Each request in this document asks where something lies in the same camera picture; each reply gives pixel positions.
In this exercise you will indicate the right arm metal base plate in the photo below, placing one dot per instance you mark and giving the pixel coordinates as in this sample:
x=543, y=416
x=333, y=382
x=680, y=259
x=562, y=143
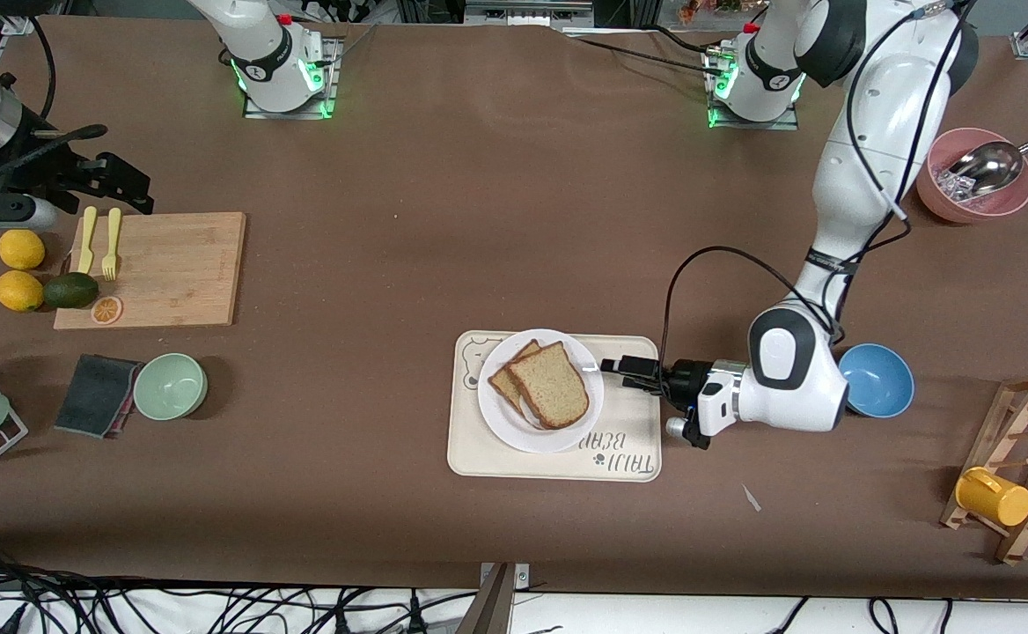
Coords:
x=335, y=84

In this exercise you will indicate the aluminium frame structure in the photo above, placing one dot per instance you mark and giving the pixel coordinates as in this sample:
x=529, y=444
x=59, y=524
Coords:
x=523, y=11

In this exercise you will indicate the yellow mug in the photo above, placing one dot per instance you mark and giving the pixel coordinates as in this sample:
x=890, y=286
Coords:
x=994, y=497

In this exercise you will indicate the white round plate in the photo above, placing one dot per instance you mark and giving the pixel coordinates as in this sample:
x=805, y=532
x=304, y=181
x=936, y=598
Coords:
x=558, y=440

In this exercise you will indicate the yellow plastic fork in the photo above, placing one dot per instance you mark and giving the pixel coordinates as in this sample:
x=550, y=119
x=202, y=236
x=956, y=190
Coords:
x=112, y=242

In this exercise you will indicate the short aluminium corner profile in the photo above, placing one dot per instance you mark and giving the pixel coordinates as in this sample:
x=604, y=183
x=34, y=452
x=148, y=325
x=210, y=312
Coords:
x=17, y=26

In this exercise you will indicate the metal scoop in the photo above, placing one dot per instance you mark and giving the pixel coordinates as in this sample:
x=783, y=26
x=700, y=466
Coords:
x=989, y=167

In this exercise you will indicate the brown bread slice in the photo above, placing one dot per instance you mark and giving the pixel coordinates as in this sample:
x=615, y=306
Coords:
x=554, y=383
x=503, y=383

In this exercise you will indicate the yellow lemon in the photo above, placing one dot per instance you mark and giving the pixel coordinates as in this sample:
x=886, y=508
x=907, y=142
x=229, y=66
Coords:
x=21, y=248
x=18, y=291

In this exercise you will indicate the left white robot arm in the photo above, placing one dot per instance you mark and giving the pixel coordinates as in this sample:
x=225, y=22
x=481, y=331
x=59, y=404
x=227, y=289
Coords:
x=884, y=106

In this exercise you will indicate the orange slice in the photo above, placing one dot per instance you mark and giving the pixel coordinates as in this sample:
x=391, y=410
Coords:
x=106, y=310

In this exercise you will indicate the wooden cutting board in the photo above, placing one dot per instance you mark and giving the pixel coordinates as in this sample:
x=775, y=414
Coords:
x=179, y=273

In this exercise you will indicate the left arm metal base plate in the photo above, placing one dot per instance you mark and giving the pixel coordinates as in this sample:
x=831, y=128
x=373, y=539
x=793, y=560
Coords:
x=756, y=126

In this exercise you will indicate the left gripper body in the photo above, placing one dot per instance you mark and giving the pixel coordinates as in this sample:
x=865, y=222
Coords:
x=684, y=379

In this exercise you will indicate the dark grey sponge cloth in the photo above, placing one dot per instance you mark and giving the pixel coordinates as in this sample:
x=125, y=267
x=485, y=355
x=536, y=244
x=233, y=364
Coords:
x=96, y=396

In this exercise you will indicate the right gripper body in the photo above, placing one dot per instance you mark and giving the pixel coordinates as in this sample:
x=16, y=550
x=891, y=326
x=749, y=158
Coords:
x=58, y=179

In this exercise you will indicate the grey tape scrap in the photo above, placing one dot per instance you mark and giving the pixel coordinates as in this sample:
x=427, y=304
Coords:
x=751, y=497

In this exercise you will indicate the yellow plastic knife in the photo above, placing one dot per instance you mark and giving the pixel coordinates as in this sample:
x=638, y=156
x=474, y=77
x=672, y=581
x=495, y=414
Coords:
x=86, y=238

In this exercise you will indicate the cream bear print tray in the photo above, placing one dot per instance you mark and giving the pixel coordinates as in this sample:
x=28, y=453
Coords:
x=479, y=449

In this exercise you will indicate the pink bowl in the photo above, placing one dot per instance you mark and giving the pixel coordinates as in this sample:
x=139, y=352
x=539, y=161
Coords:
x=954, y=210

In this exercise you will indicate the dark green avocado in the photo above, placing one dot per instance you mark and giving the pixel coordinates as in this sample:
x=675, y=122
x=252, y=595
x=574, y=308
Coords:
x=71, y=291

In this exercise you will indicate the blue bowl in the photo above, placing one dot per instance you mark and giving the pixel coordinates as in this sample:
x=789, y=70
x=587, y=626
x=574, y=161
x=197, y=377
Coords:
x=879, y=383

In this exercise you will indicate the pale green bowl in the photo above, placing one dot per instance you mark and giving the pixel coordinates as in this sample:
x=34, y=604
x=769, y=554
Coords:
x=171, y=386

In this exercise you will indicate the clear ice cube pile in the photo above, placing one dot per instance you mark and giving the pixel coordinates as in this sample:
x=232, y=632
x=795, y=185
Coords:
x=954, y=183

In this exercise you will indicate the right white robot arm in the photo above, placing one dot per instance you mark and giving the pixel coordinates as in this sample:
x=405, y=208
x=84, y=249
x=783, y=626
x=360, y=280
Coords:
x=259, y=53

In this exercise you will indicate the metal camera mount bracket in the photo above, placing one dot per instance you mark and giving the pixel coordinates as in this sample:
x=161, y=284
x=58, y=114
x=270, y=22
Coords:
x=496, y=608

